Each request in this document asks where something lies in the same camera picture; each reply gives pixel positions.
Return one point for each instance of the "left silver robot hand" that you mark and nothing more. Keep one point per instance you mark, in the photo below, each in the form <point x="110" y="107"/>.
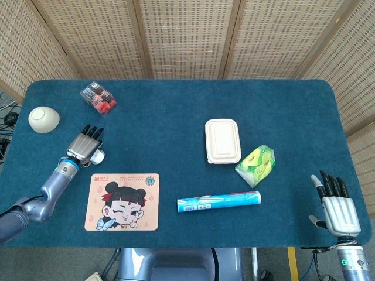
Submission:
<point x="84" y="145"/>

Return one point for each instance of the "green snack packet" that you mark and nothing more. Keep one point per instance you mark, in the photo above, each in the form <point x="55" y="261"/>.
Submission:
<point x="256" y="165"/>

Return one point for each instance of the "blue carpet table cover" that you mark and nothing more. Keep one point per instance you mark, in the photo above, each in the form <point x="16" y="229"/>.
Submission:
<point x="187" y="164"/>

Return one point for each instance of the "beige lidded food container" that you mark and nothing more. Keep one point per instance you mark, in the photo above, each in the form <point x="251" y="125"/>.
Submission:
<point x="222" y="140"/>

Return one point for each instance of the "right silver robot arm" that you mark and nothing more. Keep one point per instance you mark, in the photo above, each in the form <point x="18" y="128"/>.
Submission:
<point x="351" y="260"/>

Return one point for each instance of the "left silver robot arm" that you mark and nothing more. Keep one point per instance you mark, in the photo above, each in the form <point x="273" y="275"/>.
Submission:
<point x="38" y="196"/>

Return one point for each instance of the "clear box with red pieces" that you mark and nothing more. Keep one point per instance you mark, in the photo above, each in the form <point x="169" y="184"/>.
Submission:
<point x="99" y="99"/>

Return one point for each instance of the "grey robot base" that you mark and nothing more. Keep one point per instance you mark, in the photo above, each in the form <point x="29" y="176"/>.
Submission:
<point x="180" y="265"/>

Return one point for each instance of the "small white object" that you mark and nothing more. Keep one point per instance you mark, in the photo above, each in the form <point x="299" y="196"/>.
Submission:
<point x="98" y="156"/>

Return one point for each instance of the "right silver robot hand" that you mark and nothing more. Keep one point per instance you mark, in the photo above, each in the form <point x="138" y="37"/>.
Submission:
<point x="337" y="205"/>

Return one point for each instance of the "woven bamboo folding screen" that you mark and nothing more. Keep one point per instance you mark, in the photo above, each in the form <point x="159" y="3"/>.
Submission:
<point x="187" y="38"/>

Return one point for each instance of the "beige upturned bowl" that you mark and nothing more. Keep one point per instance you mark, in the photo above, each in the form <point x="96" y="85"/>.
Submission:
<point x="43" y="119"/>

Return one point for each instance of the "blue rolled tube package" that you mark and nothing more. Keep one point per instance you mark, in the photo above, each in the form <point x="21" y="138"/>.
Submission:
<point x="218" y="201"/>

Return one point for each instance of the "cartoon girl mouse pad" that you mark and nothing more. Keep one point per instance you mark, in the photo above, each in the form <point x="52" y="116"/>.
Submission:
<point x="123" y="202"/>

